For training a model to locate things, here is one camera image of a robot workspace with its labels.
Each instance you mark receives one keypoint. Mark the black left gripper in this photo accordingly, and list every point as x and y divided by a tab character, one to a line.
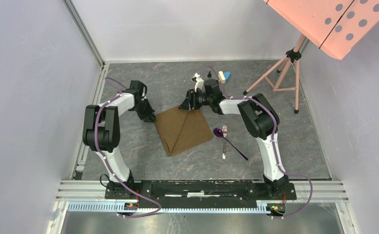
146	117

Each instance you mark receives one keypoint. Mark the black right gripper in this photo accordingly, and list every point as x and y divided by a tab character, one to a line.
188	103

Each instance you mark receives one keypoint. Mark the brown cloth napkin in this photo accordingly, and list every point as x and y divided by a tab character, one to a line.
181	130

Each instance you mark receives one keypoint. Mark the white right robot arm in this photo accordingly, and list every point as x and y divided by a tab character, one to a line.
259	118

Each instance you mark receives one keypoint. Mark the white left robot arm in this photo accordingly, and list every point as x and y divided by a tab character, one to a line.
101	129

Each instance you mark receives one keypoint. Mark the cream toy brick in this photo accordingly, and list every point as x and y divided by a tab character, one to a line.
222	78

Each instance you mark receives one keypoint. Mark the purple spoon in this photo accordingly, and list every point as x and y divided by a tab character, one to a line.
219	133

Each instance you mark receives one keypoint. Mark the blue wooden triangle block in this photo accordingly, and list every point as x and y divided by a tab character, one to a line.
227	76

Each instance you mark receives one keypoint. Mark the silver fork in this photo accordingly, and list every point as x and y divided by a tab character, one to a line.
224	133

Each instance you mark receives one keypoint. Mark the pink tripod stand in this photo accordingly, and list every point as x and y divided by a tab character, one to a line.
291	58

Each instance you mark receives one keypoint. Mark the pink perforated stand board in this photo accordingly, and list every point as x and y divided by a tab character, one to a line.
334	26

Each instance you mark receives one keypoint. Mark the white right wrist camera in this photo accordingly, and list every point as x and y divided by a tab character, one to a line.
198	81

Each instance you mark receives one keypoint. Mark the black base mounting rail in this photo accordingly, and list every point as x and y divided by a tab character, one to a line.
198	194

